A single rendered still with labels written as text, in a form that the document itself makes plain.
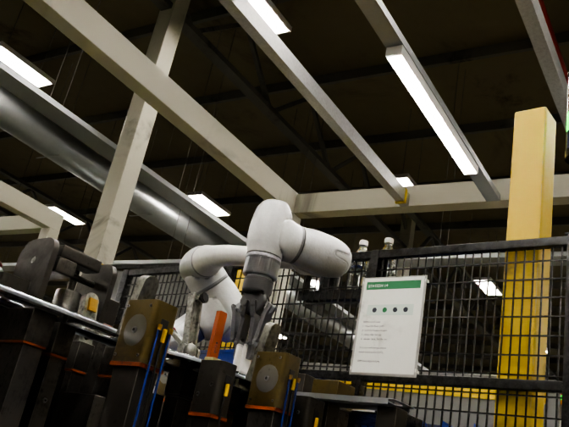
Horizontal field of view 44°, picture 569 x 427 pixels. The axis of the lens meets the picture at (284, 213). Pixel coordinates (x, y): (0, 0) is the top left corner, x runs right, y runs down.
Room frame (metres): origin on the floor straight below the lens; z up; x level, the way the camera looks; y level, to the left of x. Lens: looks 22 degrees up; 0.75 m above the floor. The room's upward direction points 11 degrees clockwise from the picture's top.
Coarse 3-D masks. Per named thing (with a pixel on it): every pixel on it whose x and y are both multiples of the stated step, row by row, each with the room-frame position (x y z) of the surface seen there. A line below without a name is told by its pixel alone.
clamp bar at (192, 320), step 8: (192, 296) 1.80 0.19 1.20; (200, 296) 1.79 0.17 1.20; (192, 304) 1.80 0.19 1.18; (200, 304) 1.82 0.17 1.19; (192, 312) 1.80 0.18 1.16; (200, 312) 1.82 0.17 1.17; (192, 320) 1.81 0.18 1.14; (200, 320) 1.82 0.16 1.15; (184, 328) 1.80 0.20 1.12; (192, 328) 1.81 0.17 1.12; (184, 336) 1.80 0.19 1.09; (192, 336) 1.81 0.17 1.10
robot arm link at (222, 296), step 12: (228, 276) 2.19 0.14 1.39; (216, 288) 2.16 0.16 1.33; (228, 288) 2.17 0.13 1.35; (216, 300) 2.17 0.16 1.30; (228, 300) 2.17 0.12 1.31; (204, 312) 2.17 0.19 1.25; (216, 312) 2.17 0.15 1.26; (228, 312) 2.18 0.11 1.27; (180, 324) 2.19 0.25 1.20; (204, 324) 2.18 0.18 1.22; (228, 324) 2.20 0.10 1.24; (204, 336) 2.22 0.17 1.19; (228, 336) 2.23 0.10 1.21; (168, 348) 2.18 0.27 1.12
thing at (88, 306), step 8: (88, 296) 1.55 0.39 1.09; (96, 296) 1.57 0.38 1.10; (80, 304) 1.55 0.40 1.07; (88, 304) 1.55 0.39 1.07; (96, 304) 1.56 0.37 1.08; (80, 312) 1.55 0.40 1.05; (88, 312) 1.55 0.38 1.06; (96, 312) 1.56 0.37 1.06; (88, 328) 1.55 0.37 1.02; (80, 336) 1.53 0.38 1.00
